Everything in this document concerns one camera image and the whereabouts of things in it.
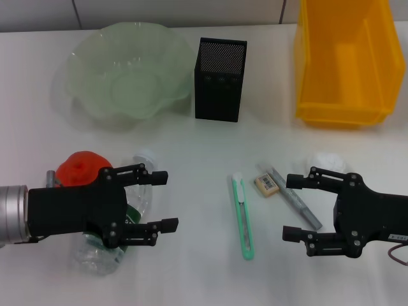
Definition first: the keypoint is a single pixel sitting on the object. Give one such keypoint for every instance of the white paper ball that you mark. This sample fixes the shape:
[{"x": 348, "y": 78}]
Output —
[{"x": 328, "y": 161}]

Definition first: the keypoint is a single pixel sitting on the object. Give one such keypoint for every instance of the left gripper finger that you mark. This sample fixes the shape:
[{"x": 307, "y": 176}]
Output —
[
  {"x": 140, "y": 175},
  {"x": 143, "y": 232}
]

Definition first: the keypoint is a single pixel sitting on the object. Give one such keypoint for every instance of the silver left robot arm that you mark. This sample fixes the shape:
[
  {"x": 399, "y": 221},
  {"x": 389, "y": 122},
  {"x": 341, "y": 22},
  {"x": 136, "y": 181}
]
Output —
[{"x": 12, "y": 213}]

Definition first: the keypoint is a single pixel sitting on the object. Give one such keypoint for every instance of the green utility knife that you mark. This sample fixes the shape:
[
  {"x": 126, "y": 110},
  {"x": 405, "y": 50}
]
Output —
[{"x": 243, "y": 216}]

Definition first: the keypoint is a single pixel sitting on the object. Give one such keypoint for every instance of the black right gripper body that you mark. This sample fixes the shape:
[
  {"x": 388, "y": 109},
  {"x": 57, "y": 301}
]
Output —
[{"x": 366, "y": 216}]

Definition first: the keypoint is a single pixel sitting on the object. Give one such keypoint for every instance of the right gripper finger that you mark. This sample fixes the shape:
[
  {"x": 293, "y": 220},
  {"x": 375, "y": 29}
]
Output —
[
  {"x": 322, "y": 243},
  {"x": 318, "y": 180}
]

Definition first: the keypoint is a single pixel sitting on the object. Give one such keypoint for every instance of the orange fruit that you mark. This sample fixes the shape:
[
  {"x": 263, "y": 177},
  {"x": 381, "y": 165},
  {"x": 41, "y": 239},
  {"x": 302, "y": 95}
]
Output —
[{"x": 79, "y": 169}]

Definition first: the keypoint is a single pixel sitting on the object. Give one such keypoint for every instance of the clear bottle with green label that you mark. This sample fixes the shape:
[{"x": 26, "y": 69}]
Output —
[{"x": 95, "y": 258}]

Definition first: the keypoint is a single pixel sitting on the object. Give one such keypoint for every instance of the black mesh pen holder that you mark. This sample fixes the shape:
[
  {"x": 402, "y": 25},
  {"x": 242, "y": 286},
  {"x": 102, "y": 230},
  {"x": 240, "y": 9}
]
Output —
[{"x": 220, "y": 95}]

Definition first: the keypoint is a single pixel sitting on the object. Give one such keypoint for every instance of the grey pen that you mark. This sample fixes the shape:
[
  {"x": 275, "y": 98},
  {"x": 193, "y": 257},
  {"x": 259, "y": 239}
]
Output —
[{"x": 294, "y": 199}]

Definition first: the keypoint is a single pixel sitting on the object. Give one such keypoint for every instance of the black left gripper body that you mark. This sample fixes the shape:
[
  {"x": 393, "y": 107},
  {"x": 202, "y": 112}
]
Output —
[{"x": 73, "y": 207}]

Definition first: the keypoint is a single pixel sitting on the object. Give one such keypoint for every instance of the green glass fruit plate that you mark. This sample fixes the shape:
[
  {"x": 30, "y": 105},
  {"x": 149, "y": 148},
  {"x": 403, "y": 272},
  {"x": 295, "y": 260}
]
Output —
[{"x": 105, "y": 63}]

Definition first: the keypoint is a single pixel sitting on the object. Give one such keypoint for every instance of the beige eraser with barcode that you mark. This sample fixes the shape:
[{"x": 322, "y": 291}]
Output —
[{"x": 267, "y": 185}]

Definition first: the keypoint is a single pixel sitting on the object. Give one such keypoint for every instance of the yellow plastic bin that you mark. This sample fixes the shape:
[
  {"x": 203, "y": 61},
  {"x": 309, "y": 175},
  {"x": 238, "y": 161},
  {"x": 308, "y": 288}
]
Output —
[{"x": 338, "y": 79}]

